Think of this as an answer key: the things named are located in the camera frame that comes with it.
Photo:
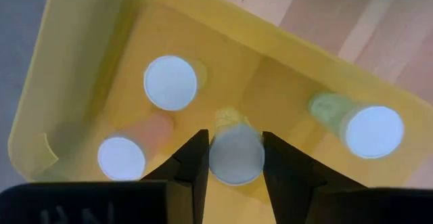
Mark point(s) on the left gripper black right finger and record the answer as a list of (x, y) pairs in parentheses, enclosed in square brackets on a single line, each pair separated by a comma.
[(338, 207)]

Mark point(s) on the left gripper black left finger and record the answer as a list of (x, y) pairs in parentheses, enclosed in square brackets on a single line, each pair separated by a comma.
[(101, 203)]

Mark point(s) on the pink pill bottle white lid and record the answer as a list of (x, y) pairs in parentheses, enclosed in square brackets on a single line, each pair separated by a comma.
[(121, 158)]

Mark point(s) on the small teal pill bottle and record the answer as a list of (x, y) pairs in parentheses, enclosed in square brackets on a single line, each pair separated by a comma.
[(373, 132), (170, 83)]

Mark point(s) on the yellow-green pill bottle white lid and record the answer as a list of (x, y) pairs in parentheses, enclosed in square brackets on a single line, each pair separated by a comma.
[(236, 156)]

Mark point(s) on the translucent yellow plastic bin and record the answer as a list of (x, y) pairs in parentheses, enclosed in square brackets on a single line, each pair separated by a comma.
[(270, 82)]

